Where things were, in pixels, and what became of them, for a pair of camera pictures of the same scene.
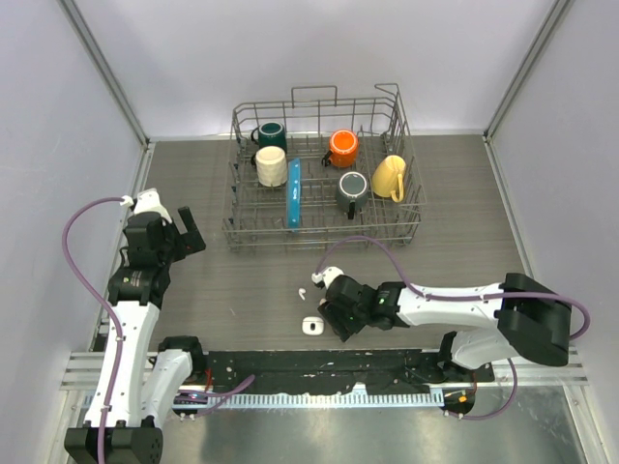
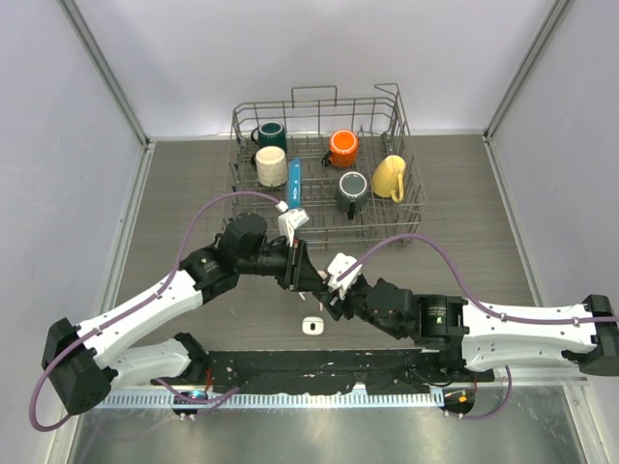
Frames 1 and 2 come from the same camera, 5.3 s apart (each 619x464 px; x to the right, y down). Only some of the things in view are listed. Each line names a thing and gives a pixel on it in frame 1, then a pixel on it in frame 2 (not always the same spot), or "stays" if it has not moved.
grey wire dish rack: [320, 171] stays
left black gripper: [187, 243] → [299, 275]
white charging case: [312, 325] stays
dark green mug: [271, 133] stays
